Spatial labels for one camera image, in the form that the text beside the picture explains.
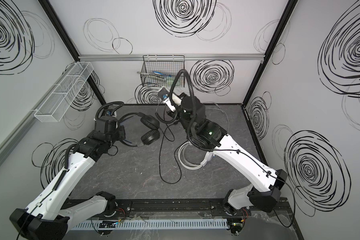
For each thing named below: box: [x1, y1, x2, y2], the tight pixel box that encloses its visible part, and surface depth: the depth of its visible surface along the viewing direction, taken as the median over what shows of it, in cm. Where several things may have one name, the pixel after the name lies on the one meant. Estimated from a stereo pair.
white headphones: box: [178, 141, 215, 170], surface depth 88 cm
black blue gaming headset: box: [119, 112, 160, 147], surface depth 74 cm
